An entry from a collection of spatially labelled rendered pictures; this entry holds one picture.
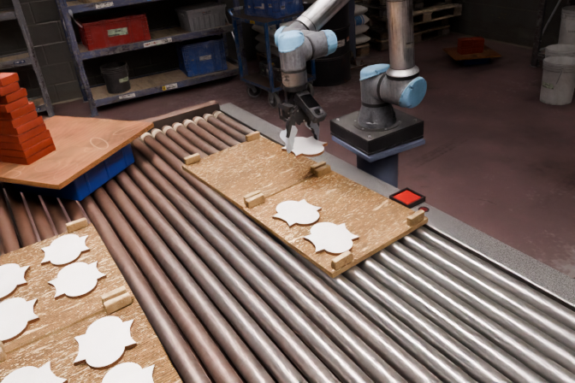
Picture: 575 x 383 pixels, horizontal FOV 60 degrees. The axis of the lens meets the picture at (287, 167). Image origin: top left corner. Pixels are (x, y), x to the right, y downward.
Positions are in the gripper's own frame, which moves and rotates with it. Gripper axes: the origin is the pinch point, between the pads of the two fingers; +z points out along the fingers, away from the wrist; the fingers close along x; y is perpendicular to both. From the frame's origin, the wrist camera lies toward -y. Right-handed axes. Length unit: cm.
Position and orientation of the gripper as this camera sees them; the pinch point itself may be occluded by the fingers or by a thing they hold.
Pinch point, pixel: (304, 146)
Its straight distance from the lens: 156.3
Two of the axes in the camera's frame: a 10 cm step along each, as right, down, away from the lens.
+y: -6.0, -3.1, 7.4
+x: -8.0, 3.4, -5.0
